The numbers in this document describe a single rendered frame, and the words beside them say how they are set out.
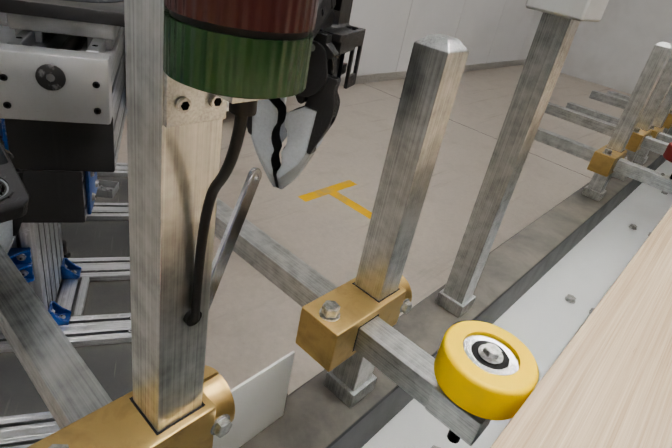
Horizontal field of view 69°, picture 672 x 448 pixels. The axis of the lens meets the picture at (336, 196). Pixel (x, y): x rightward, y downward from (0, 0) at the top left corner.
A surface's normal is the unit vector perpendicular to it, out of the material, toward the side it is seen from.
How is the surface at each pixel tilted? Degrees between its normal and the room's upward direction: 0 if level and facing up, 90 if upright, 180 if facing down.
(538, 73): 90
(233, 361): 0
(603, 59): 90
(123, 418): 0
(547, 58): 90
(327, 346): 90
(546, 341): 0
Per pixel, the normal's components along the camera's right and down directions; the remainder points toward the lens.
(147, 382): -0.67, 0.24
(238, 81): 0.18, 0.49
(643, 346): 0.18, -0.87
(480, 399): -0.34, 0.39
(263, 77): 0.44, 0.49
